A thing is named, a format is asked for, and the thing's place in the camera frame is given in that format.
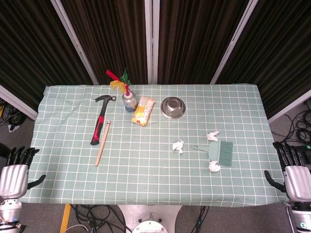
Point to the metal can vase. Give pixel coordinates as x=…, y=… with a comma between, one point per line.
x=129, y=103

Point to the stainless steel bowl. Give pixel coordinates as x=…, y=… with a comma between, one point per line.
x=173, y=108

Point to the black red claw hammer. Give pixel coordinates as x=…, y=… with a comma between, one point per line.
x=100, y=121

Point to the right black-silver robot hand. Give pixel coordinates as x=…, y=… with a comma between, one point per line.
x=298, y=182

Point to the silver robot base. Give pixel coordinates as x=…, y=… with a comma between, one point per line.
x=149, y=218

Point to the yellow snack package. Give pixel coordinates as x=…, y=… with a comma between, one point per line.
x=143, y=111

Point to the black floor pedal box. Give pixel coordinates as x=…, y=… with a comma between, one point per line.
x=305, y=157

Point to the green hand brush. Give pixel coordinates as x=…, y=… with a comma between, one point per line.
x=222, y=153

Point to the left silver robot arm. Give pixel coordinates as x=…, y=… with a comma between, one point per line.
x=9, y=211

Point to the wooden stick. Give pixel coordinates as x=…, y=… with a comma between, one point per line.
x=103, y=143

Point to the black power strip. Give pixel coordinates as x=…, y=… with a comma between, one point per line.
x=306, y=146

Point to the green checked tablecloth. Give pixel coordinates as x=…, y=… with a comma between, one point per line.
x=145, y=170

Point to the red yellow paper flower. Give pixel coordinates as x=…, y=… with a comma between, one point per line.
x=116, y=83

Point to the white partition frame post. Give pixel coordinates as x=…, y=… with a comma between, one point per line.
x=289, y=106
x=17, y=103
x=151, y=41
x=233, y=41
x=75, y=43

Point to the yellow floor tape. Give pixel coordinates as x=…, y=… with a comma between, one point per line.
x=65, y=218

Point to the left black-silver robot hand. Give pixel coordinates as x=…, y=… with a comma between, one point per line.
x=13, y=179

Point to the white paper ball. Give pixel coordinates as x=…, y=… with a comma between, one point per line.
x=177, y=146
x=212, y=136
x=214, y=167

